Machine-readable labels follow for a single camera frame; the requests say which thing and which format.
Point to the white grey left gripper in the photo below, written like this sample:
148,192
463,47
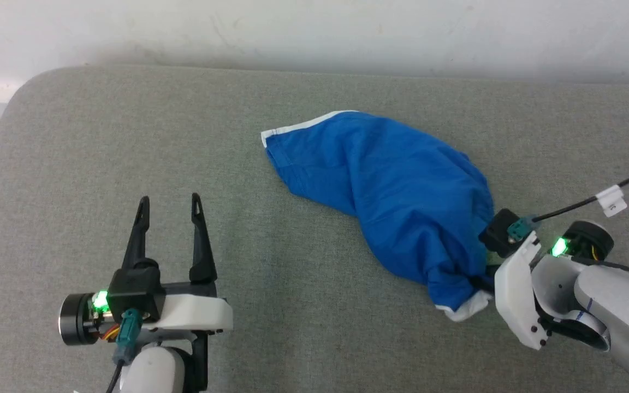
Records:
194,314

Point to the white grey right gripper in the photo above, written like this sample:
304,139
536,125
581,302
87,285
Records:
516,295

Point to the blue garment with white hem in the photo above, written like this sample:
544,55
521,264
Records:
402,202

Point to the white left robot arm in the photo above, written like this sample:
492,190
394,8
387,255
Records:
153,374

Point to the grey fabric sofa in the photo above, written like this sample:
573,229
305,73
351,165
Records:
292,305

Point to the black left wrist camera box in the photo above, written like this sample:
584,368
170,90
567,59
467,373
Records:
135,289

